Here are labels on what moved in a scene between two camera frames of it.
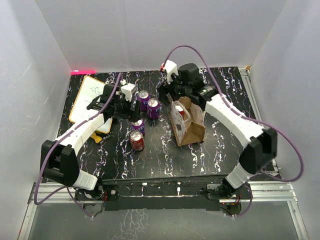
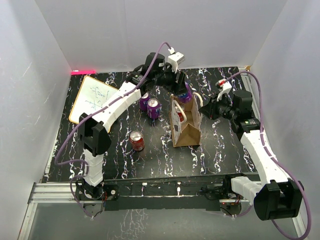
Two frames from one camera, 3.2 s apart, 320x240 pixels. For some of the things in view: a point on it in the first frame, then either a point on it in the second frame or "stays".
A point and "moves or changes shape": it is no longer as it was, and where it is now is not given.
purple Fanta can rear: x=143 y=96 stays
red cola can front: x=137 y=138 stays
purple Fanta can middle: x=153 y=108 stays
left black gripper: x=130 y=114 -> x=173 y=88
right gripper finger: x=163 y=90 -> x=207 y=110
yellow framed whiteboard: x=88 y=90 stays
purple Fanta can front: x=138 y=125 moves or changes shape
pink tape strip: x=82 y=72 stays
